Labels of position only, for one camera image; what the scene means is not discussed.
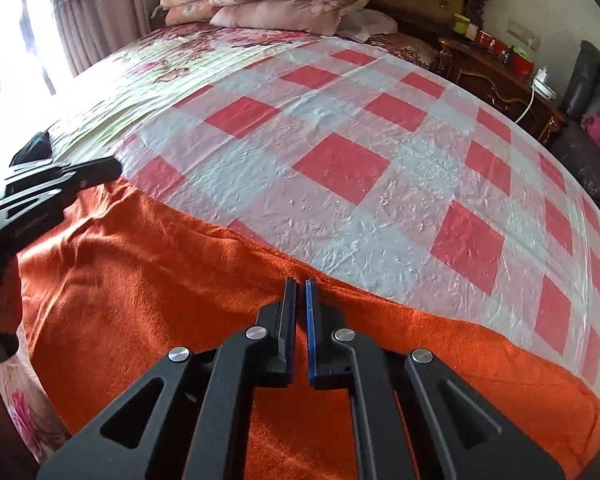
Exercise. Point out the dark cloth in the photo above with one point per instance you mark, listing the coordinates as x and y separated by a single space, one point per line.
30 150

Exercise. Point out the bright window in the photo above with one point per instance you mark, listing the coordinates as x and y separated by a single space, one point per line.
15 60

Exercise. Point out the brown patterned cushion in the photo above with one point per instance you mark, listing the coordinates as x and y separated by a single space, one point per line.
405 47

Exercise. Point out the red box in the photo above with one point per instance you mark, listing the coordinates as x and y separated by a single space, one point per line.
491 42
522 65

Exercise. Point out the wall socket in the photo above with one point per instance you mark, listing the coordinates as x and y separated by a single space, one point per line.
522 32

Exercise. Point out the orange pants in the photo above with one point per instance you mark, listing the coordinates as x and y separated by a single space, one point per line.
130 285

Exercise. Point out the pink pillow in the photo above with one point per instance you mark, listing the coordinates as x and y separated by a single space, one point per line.
285 16

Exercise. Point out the red white checkered plastic sheet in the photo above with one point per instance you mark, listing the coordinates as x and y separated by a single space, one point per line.
340 170

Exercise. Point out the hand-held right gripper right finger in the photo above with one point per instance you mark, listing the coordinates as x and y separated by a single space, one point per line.
310 320

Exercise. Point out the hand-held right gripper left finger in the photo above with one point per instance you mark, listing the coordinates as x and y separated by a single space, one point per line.
292 310

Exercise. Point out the white pillow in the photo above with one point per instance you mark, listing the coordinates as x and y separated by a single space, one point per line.
372 25

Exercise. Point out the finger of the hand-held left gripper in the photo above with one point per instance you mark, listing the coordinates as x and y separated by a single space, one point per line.
25 203
95 170

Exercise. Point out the white device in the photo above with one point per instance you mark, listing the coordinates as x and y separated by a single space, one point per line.
545 84

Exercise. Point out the yellow green box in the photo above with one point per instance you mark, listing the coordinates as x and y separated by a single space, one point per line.
462 25

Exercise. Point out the floral curtain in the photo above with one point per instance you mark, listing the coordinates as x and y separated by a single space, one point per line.
100 10

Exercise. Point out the pink floral quilt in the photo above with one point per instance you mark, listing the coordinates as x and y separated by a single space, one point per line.
190 5

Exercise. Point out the carved wooden nightstand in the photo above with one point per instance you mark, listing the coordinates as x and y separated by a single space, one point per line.
485 80

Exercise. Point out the black leather sofa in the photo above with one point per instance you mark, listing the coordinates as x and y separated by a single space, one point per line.
587 85

